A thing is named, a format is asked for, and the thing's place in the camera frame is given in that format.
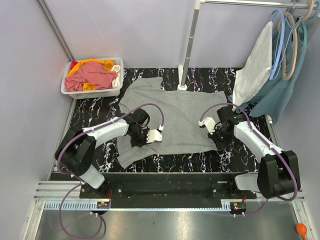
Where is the grey t shirt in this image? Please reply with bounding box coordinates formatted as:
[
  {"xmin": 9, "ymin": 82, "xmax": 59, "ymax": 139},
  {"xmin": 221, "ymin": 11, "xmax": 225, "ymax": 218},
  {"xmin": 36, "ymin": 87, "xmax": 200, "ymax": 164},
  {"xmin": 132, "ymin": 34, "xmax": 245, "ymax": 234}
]
[{"xmin": 117, "ymin": 77, "xmax": 227, "ymax": 168}]

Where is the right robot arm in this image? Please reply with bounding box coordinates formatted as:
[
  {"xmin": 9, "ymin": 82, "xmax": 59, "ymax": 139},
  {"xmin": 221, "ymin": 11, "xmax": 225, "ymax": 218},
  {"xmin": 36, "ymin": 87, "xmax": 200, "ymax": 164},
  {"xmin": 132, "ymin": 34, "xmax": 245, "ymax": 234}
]
[{"xmin": 198, "ymin": 103, "xmax": 301, "ymax": 202}]

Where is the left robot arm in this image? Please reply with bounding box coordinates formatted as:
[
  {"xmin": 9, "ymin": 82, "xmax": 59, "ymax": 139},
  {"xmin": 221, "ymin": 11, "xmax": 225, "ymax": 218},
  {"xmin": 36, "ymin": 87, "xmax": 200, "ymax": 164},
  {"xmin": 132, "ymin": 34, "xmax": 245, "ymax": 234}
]
[{"xmin": 54, "ymin": 108, "xmax": 150, "ymax": 190}]

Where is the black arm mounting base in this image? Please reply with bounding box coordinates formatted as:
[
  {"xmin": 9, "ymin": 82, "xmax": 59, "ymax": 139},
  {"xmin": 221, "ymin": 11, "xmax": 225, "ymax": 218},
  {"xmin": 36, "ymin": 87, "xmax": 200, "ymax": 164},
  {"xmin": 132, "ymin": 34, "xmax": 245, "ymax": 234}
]
[{"xmin": 79, "ymin": 172, "xmax": 257, "ymax": 210}]

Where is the white laundry basket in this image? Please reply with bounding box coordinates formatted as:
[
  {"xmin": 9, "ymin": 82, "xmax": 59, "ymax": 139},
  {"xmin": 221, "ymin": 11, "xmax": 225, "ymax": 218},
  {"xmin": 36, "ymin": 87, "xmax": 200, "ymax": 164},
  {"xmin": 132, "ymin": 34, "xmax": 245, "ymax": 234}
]
[{"xmin": 60, "ymin": 57, "xmax": 124, "ymax": 100}]

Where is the white garment in basket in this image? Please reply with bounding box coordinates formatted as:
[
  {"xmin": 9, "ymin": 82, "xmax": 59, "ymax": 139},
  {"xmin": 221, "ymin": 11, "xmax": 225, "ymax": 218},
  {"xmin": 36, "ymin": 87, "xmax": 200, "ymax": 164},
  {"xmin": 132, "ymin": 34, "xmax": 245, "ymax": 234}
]
[{"xmin": 111, "ymin": 64, "xmax": 121, "ymax": 88}]

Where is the white hanging cloth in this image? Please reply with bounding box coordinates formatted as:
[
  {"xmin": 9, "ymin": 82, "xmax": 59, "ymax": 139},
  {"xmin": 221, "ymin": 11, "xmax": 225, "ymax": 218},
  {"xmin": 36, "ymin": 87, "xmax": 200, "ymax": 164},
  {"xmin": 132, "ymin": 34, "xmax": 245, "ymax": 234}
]
[{"xmin": 232, "ymin": 21, "xmax": 273, "ymax": 106}]

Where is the metal clothes rack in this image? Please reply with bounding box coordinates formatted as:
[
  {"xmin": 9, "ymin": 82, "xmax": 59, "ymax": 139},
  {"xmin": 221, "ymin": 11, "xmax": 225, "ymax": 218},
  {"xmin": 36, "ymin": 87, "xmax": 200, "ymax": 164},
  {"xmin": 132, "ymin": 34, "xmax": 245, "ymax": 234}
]
[{"xmin": 177, "ymin": 0, "xmax": 318, "ymax": 91}]

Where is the orange shirt in basket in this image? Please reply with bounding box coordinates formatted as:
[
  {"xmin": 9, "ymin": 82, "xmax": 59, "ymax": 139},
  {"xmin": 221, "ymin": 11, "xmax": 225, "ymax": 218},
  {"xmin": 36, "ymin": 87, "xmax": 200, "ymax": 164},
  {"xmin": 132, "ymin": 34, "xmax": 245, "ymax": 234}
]
[{"xmin": 67, "ymin": 58, "xmax": 115, "ymax": 91}]

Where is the pink shirt in basket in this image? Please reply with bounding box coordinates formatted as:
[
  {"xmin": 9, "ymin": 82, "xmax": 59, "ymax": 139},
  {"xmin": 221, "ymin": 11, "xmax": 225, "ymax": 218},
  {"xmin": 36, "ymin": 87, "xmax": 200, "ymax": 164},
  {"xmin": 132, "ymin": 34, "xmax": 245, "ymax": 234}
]
[{"xmin": 64, "ymin": 61, "xmax": 119, "ymax": 92}]

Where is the beige plastic hanger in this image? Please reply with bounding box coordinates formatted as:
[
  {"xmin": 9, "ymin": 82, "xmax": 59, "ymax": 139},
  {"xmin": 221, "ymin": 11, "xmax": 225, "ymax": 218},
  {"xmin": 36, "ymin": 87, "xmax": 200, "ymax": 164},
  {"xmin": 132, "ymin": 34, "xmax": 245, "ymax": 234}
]
[{"xmin": 282, "ymin": 0, "xmax": 315, "ymax": 81}]

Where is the magenta garment in basket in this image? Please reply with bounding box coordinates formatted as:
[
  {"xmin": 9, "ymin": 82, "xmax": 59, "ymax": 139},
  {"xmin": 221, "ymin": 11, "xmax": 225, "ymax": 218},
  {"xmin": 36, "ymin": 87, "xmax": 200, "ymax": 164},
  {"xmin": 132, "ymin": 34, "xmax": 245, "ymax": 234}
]
[{"xmin": 69, "ymin": 61, "xmax": 78, "ymax": 70}]

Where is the blue plastic hanger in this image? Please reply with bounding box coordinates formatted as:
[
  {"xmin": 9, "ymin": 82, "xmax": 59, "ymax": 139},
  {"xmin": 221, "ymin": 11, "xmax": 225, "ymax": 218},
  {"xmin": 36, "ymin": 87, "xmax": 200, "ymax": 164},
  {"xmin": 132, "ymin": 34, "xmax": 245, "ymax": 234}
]
[{"xmin": 269, "ymin": 9, "xmax": 292, "ymax": 80}]

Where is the teal hanging garment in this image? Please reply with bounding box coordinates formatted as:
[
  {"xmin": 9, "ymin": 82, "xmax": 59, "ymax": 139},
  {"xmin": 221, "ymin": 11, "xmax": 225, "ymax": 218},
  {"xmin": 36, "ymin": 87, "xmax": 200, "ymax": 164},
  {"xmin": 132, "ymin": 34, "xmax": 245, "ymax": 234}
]
[{"xmin": 243, "ymin": 15, "xmax": 309, "ymax": 125}]

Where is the orange ball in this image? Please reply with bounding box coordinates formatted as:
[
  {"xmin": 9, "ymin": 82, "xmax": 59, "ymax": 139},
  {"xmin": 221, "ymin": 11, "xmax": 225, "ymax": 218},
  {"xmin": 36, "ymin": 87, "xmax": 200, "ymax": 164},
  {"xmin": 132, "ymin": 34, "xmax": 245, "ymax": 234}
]
[{"xmin": 296, "ymin": 223, "xmax": 308, "ymax": 240}]

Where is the teal plastic hanger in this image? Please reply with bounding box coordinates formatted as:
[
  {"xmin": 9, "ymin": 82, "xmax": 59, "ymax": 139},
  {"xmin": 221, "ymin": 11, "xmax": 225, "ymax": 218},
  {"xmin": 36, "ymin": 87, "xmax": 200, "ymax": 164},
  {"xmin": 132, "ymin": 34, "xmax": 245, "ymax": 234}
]
[{"xmin": 297, "ymin": 22, "xmax": 308, "ymax": 48}]

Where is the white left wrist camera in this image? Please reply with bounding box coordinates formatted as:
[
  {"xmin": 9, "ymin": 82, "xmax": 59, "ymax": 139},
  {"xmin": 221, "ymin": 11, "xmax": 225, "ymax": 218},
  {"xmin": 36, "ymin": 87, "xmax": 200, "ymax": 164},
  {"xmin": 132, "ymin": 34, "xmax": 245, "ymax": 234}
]
[{"xmin": 146, "ymin": 125, "xmax": 164, "ymax": 144}]

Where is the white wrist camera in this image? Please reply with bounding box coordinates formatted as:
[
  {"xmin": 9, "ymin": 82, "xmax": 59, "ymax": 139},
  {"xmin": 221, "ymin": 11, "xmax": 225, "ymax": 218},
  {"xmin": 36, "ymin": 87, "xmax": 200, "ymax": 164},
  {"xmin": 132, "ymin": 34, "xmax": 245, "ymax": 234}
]
[
  {"xmin": 198, "ymin": 117, "xmax": 217, "ymax": 135},
  {"xmin": 146, "ymin": 125, "xmax": 164, "ymax": 144}
]

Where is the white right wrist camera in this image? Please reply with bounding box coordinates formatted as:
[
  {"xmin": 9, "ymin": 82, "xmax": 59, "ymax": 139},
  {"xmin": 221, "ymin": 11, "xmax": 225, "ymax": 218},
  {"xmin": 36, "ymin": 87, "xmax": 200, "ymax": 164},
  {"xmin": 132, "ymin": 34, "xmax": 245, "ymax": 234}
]
[{"xmin": 198, "ymin": 117, "xmax": 217, "ymax": 135}]

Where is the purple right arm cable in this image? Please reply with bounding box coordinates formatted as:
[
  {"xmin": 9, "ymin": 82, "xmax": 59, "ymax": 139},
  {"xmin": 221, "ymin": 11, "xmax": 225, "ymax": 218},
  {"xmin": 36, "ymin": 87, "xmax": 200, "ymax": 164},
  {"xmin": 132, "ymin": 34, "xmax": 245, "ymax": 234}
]
[{"xmin": 198, "ymin": 102, "xmax": 300, "ymax": 218}]

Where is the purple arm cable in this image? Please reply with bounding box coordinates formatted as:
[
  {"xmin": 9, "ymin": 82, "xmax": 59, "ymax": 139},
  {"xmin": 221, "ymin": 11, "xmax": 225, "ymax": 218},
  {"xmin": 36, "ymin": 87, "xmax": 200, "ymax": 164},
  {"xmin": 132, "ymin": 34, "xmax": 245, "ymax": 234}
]
[
  {"xmin": 198, "ymin": 102, "xmax": 300, "ymax": 218},
  {"xmin": 56, "ymin": 102, "xmax": 165, "ymax": 240}
]

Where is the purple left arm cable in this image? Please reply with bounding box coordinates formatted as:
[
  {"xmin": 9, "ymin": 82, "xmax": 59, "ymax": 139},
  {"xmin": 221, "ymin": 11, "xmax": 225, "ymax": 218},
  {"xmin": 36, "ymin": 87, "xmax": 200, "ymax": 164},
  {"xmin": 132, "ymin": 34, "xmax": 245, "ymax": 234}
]
[{"xmin": 56, "ymin": 102, "xmax": 165, "ymax": 240}]

